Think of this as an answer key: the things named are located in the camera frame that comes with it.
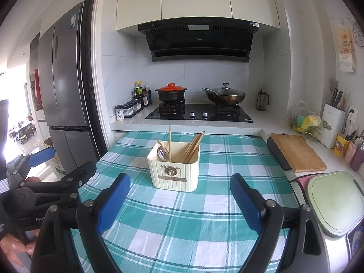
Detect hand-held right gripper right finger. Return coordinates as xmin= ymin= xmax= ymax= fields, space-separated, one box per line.
xmin=230 ymin=173 xmax=332 ymax=273

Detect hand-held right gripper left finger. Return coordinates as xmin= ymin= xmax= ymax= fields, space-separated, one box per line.
xmin=30 ymin=173 xmax=131 ymax=273

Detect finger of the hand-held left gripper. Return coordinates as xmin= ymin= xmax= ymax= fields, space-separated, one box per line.
xmin=7 ymin=147 xmax=56 ymax=181
xmin=18 ymin=161 xmax=98 ymax=202

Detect cream ribbed utensil holder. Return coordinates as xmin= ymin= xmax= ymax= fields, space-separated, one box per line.
xmin=147 ymin=141 xmax=201 ymax=192

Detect black utensils in cup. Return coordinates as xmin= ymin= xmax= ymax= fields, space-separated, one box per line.
xmin=345 ymin=129 xmax=364 ymax=143

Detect person's left hand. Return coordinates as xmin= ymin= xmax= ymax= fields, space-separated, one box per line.
xmin=0 ymin=229 xmax=40 ymax=268

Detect cardboard box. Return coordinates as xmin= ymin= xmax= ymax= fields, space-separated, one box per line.
xmin=43 ymin=145 xmax=67 ymax=175

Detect dining table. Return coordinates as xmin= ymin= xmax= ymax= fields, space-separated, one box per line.
xmin=8 ymin=121 xmax=36 ymax=144

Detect teal plaid tablecloth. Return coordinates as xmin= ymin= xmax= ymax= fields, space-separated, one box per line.
xmin=70 ymin=131 xmax=302 ymax=273

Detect black cutting board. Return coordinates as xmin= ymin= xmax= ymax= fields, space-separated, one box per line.
xmin=266 ymin=136 xmax=293 ymax=172

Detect pink cloth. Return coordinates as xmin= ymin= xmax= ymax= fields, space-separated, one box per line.
xmin=294 ymin=172 xmax=325 ymax=198

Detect grey refrigerator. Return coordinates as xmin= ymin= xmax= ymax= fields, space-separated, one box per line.
xmin=37 ymin=1 xmax=100 ymax=175

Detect wooden cutting board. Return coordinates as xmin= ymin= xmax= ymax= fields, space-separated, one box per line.
xmin=270 ymin=133 xmax=328 ymax=173

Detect black spice rack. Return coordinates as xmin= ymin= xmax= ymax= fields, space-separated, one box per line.
xmin=124 ymin=108 xmax=144 ymax=119

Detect green cutting board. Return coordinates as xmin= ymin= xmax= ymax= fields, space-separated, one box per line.
xmin=306 ymin=171 xmax=364 ymax=238

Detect yellow capped sauce bottle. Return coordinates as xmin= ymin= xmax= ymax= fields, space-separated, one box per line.
xmin=134 ymin=80 xmax=144 ymax=103

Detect black gas stove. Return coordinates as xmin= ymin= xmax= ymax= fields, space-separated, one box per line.
xmin=144 ymin=99 xmax=254 ymax=123

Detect clear plastic bag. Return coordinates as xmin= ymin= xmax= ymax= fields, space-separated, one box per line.
xmin=290 ymin=100 xmax=323 ymax=134

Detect dark glass pitcher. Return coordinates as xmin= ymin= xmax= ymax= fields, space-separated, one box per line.
xmin=256 ymin=89 xmax=269 ymax=111

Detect dark frying pan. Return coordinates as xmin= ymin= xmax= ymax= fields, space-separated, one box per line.
xmin=202 ymin=87 xmax=247 ymax=106

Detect yellow printed cup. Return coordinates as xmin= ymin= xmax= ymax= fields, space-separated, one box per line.
xmin=334 ymin=133 xmax=350 ymax=157

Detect white knife block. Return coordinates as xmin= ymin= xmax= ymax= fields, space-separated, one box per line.
xmin=318 ymin=103 xmax=346 ymax=150

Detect glass pan lid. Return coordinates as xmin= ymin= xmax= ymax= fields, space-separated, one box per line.
xmin=209 ymin=82 xmax=246 ymax=96

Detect black clay pot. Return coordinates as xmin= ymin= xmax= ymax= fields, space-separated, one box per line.
xmin=155 ymin=87 xmax=188 ymax=103

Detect pink cup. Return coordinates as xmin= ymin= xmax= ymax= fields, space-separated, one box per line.
xmin=344 ymin=140 xmax=358 ymax=164

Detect purple bottle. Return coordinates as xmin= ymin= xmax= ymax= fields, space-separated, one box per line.
xmin=350 ymin=142 xmax=364 ymax=172

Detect red clay pot lid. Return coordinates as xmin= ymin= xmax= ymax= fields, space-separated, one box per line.
xmin=159 ymin=83 xmax=184 ymax=91

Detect black range hood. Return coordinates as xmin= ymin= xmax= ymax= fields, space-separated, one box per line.
xmin=138 ymin=17 xmax=260 ymax=63

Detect hanging printed paper bag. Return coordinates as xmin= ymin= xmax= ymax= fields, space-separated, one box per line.
xmin=337 ymin=24 xmax=357 ymax=73

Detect wire rack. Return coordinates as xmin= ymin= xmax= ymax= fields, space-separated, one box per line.
xmin=290 ymin=125 xmax=322 ymax=143

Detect black door frame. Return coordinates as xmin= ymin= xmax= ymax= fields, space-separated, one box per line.
xmin=80 ymin=0 xmax=110 ymax=160

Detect hanging wire trivet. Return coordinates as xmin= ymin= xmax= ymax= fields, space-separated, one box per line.
xmin=347 ymin=17 xmax=364 ymax=47

